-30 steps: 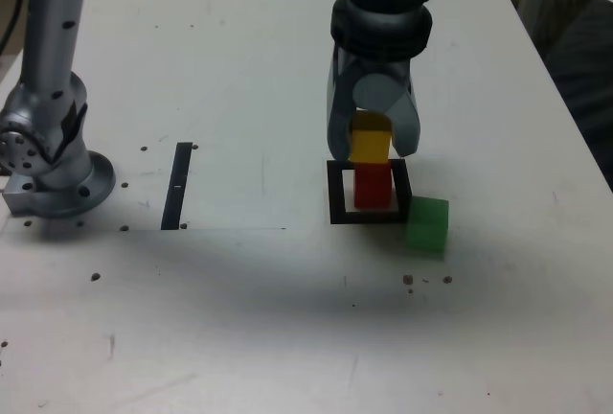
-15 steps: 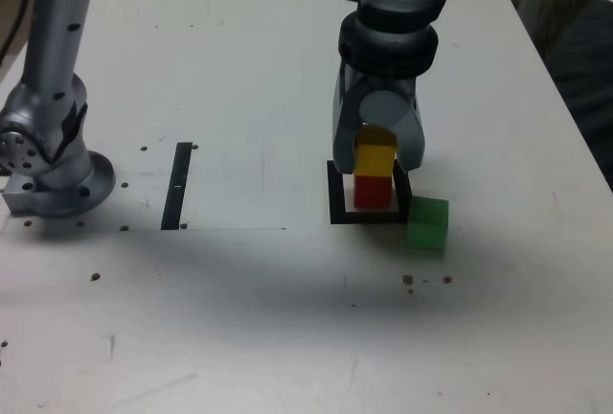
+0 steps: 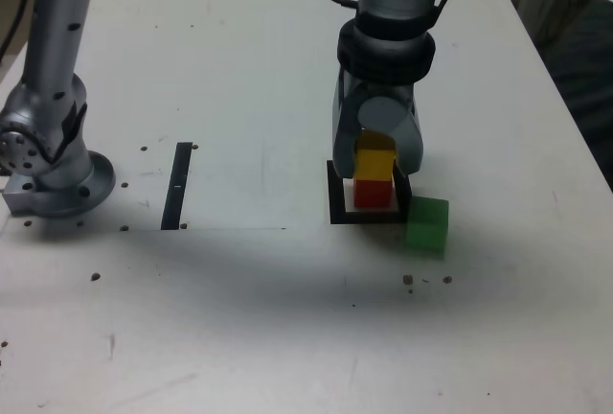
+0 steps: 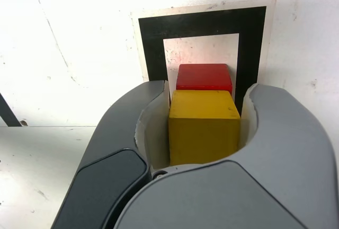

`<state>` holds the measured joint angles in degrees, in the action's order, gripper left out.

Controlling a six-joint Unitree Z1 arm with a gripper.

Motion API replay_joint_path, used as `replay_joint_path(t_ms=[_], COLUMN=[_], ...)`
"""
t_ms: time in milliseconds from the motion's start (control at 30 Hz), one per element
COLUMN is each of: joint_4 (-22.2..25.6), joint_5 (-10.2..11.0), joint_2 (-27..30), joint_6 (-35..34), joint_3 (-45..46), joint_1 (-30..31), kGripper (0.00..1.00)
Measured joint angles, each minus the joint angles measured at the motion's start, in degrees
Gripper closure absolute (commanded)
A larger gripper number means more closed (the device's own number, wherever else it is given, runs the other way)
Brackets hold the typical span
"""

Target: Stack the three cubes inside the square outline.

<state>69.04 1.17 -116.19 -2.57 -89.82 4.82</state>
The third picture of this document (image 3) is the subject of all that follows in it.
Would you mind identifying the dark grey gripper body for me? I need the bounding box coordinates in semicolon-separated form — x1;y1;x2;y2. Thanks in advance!
338;67;417;114

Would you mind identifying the red cube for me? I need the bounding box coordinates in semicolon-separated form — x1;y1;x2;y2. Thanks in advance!
352;178;394;209

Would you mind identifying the white metal frame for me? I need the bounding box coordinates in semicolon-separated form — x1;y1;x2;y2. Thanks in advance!
519;0;600;46

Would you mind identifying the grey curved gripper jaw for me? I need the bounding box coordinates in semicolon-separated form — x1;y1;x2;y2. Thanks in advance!
358;95;426;176
330;72;366;179

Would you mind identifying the black tape square outline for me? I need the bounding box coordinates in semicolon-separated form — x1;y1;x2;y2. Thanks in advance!
326;159;413;226

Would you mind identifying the green cube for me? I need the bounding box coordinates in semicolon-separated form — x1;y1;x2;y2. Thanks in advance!
404;195;450;260

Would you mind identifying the person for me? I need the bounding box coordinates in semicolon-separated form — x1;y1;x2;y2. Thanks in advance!
548;0;613;147

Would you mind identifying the yellow cube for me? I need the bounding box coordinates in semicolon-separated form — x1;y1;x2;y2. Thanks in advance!
352;130;397;183

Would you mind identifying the black tape strip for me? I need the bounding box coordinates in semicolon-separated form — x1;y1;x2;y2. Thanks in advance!
160;142;193;232

